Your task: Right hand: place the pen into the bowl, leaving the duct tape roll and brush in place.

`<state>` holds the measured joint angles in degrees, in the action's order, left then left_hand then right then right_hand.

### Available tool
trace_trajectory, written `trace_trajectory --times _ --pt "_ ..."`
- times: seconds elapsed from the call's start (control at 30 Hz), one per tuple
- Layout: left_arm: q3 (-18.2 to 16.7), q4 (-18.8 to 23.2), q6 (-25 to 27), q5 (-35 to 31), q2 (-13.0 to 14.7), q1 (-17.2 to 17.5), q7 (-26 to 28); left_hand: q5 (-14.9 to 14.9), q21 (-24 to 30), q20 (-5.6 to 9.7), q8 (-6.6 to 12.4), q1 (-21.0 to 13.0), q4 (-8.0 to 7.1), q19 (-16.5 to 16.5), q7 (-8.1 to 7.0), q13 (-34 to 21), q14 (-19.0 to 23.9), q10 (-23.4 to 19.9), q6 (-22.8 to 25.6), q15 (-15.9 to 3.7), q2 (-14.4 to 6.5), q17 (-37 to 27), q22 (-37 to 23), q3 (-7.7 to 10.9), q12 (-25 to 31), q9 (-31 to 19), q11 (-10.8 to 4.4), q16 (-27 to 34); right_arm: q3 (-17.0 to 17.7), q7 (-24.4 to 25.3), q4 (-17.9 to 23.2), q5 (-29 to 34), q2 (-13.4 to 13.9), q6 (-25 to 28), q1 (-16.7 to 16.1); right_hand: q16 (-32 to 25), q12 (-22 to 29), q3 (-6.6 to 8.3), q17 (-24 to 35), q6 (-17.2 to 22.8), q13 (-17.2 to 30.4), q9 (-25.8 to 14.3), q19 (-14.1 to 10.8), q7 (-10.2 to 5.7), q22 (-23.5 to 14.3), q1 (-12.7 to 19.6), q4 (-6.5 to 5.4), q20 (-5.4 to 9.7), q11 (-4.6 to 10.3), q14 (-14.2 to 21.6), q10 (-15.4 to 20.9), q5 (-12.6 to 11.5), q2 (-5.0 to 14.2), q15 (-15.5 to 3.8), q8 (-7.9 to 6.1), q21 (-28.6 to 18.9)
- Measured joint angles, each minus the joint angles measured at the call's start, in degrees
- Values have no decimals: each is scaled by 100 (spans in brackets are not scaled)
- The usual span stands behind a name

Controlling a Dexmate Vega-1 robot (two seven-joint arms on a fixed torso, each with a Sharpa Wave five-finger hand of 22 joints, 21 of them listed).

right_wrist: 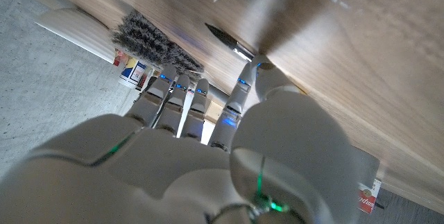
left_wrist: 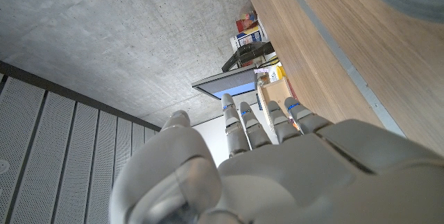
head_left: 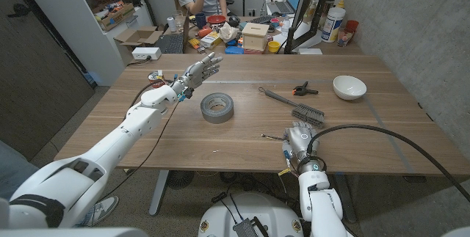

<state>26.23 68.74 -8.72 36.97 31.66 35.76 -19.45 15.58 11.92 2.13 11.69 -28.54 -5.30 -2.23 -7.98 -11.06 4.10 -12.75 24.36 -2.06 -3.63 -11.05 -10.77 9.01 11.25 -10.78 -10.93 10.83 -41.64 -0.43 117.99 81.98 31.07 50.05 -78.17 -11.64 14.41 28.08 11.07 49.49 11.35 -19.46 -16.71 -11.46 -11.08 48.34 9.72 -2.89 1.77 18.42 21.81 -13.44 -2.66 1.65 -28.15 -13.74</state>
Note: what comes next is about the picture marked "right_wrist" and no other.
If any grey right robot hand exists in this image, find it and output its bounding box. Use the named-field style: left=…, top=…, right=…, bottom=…
left=0, top=53, right=381, bottom=224

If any black pen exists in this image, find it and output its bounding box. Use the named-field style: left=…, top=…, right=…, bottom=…
left=204, top=22, right=256, bottom=62

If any grey bristle brush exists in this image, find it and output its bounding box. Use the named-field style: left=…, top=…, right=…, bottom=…
left=110, top=10, right=205, bottom=79

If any cardboard box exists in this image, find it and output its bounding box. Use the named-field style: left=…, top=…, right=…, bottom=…
left=204, top=99, right=225, bottom=124

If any white blue box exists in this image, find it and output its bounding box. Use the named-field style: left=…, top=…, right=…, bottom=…
left=117, top=57, right=148, bottom=89

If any red white soup can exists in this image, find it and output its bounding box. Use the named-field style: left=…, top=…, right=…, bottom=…
left=357, top=178, right=382, bottom=215

